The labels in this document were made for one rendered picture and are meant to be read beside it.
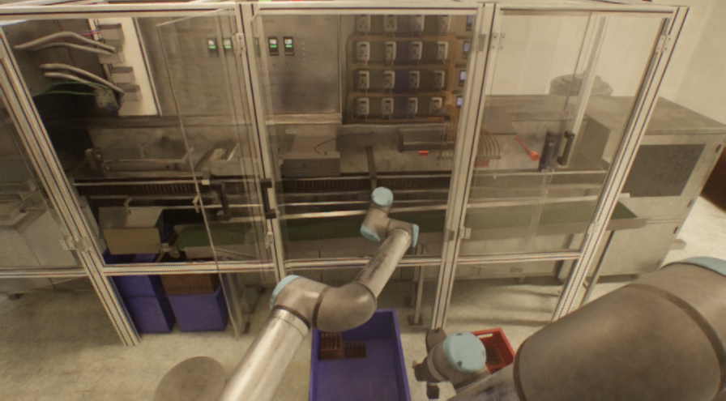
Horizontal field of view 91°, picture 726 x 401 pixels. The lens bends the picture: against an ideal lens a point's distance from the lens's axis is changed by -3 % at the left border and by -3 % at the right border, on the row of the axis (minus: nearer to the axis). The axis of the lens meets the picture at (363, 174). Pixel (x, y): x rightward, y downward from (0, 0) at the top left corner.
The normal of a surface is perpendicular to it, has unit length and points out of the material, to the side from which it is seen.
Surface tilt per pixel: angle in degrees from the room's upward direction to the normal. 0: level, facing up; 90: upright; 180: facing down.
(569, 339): 45
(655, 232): 90
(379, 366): 0
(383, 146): 90
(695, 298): 5
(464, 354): 19
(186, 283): 90
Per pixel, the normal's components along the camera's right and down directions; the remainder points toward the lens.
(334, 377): 0.00, -0.87
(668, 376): -0.22, -0.18
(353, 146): 0.06, 0.50
